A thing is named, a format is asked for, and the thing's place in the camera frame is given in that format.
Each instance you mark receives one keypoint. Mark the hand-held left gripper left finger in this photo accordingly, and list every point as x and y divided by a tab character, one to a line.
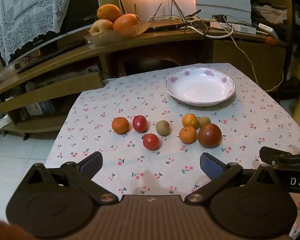
93	164

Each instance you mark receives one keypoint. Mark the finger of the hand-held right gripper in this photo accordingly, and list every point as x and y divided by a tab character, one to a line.
277	158

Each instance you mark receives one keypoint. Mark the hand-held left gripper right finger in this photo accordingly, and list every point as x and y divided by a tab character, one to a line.
210	166

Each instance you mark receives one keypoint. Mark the large dark red tomato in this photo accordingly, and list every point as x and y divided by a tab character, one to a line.
209	135

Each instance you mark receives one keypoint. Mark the orange tangerine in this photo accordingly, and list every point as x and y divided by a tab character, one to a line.
120	125
190	121
188	135

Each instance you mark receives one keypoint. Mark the brown kiwi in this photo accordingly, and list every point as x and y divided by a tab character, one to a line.
163	127
205	121

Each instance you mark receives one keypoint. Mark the small red tomato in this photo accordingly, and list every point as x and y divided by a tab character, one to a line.
139	123
151	141

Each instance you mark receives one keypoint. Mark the white floral plate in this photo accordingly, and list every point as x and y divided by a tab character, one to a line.
200	87

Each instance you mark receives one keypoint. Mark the blue box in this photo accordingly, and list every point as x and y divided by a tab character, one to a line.
42	107

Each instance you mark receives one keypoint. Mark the cherry print tablecloth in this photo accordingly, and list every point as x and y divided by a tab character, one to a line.
140	100

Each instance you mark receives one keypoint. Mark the small red ball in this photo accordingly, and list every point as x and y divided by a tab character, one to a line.
270	40

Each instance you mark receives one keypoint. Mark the white power adapter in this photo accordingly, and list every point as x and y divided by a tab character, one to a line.
266	28

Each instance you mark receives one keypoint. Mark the white power strip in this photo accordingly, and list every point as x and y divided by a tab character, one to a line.
240	27

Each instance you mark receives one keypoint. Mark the woven fruit basket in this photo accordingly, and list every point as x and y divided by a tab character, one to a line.
107	37

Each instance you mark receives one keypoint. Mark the wooden TV stand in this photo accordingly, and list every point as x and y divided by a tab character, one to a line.
165	37

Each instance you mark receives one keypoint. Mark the yellow apple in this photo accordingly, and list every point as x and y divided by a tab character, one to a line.
101	27

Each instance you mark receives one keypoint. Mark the large orange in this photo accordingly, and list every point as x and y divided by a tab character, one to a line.
126	23
108	12

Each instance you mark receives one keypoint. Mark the flat black device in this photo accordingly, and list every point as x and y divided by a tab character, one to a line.
165	26

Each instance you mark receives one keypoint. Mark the black television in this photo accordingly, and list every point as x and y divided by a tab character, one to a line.
77	5

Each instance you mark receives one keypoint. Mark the white lace cloth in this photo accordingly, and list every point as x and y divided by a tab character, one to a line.
27	5

